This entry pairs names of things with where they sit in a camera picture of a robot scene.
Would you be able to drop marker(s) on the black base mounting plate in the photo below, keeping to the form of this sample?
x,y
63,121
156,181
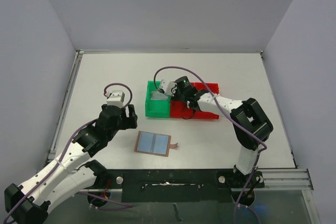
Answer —
x,y
177,185

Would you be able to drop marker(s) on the brown leather card holder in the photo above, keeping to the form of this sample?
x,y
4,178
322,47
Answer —
x,y
154,144

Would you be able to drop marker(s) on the aluminium rail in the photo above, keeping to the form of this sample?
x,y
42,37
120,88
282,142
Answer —
x,y
58,137
287,179

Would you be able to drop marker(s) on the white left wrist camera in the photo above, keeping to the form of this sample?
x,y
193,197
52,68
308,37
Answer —
x,y
116,98

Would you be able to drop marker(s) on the red plastic middle bin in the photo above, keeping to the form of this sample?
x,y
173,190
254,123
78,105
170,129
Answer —
x,y
179,110

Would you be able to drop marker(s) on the red plastic bin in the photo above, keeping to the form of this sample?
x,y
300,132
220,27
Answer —
x,y
179,110
200,115

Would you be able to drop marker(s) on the green plastic bin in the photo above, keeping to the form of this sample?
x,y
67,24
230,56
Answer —
x,y
156,109

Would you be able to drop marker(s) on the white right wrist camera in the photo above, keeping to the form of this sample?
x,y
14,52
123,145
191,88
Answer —
x,y
167,87

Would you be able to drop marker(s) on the red plastic right bin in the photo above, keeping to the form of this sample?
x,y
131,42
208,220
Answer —
x,y
200,115

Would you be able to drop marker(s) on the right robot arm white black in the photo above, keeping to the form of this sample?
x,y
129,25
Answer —
x,y
251,125

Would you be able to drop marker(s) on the silver grey card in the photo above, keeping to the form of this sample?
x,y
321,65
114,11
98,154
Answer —
x,y
157,96

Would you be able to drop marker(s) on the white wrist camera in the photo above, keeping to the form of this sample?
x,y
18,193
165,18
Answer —
x,y
116,98
167,87

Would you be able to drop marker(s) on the aluminium left rail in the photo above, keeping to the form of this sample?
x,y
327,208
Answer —
x,y
58,137

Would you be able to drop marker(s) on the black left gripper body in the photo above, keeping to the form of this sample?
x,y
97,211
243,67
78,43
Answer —
x,y
125,123

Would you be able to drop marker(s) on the aluminium front rail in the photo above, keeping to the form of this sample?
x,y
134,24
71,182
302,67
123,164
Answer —
x,y
287,179

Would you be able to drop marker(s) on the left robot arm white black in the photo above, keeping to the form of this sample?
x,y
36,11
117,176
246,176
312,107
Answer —
x,y
71,171

